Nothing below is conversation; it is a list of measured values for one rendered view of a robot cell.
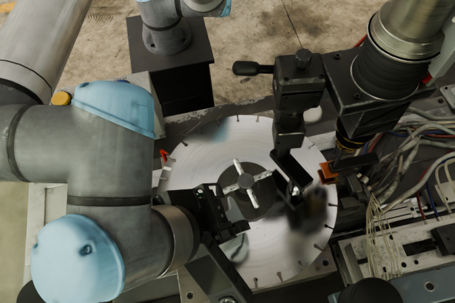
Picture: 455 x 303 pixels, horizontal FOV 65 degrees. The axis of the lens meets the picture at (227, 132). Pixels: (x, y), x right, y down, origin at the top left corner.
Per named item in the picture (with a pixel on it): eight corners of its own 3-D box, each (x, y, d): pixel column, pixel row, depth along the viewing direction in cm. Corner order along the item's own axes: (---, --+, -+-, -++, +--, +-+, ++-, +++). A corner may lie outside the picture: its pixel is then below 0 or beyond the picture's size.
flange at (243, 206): (248, 234, 62) (248, 230, 60) (203, 193, 66) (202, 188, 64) (288, 189, 66) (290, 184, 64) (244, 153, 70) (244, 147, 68)
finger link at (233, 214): (247, 191, 61) (223, 194, 53) (261, 224, 59) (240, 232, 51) (232, 199, 62) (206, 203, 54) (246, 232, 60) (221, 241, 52)
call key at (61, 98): (55, 111, 84) (51, 107, 83) (55, 97, 86) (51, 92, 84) (72, 108, 85) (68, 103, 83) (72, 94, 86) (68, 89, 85)
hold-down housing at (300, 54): (270, 154, 56) (281, 73, 38) (267, 128, 59) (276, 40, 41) (305, 152, 56) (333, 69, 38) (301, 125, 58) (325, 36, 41)
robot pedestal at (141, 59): (152, 120, 187) (101, 5, 121) (227, 104, 189) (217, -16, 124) (161, 191, 167) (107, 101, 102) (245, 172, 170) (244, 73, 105)
